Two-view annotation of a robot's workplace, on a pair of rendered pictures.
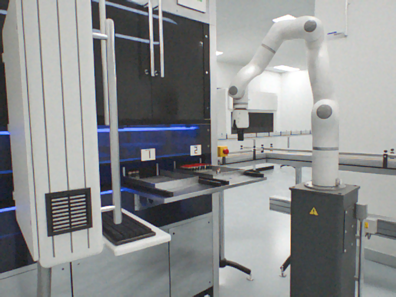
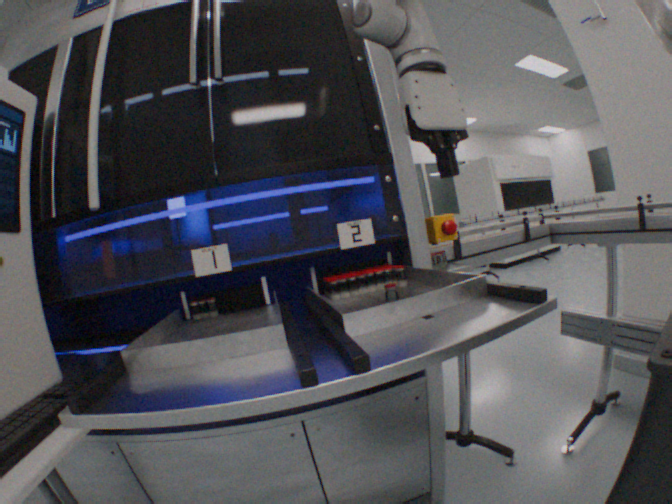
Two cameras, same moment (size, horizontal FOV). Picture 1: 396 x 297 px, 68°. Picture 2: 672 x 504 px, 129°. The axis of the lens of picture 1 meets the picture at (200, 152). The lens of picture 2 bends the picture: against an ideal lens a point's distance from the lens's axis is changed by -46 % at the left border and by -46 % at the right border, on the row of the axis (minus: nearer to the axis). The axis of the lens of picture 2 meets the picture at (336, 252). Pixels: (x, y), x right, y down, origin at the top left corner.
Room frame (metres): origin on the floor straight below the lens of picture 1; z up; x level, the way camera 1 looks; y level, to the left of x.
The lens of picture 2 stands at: (1.17, -0.26, 1.02)
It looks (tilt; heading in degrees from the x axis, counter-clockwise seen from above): 3 degrees down; 29
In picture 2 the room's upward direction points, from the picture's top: 10 degrees counter-clockwise
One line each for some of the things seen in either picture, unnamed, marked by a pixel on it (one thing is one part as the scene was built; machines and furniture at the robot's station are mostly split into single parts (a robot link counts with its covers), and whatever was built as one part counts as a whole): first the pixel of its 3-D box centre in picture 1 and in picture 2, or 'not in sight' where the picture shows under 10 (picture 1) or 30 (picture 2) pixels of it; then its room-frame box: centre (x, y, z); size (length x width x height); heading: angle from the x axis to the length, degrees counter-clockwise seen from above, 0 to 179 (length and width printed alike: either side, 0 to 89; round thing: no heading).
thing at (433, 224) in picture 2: (220, 151); (439, 228); (2.00, -0.14, 1.00); 0.08 x 0.07 x 0.07; 42
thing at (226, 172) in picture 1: (208, 171); (382, 290); (1.73, -0.04, 0.90); 0.34 x 0.26 x 0.04; 43
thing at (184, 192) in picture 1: (191, 181); (306, 329); (1.58, 0.05, 0.87); 0.70 x 0.48 x 0.02; 132
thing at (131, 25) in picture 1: (108, 58); (126, 91); (1.47, 0.44, 1.51); 0.47 x 0.01 x 0.59; 132
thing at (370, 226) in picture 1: (366, 224); not in sight; (1.90, -1.09, 0.50); 0.12 x 0.05 x 0.09; 42
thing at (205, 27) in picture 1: (207, 89); (367, 88); (1.89, -0.05, 1.40); 0.04 x 0.01 x 0.80; 132
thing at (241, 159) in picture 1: (233, 157); (484, 239); (2.30, -0.25, 0.92); 0.69 x 0.16 x 0.16; 132
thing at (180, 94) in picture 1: (182, 68); (291, 60); (1.77, 0.10, 1.51); 0.43 x 0.01 x 0.59; 132
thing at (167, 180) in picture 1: (158, 178); (216, 323); (1.52, 0.22, 0.90); 0.34 x 0.26 x 0.04; 42
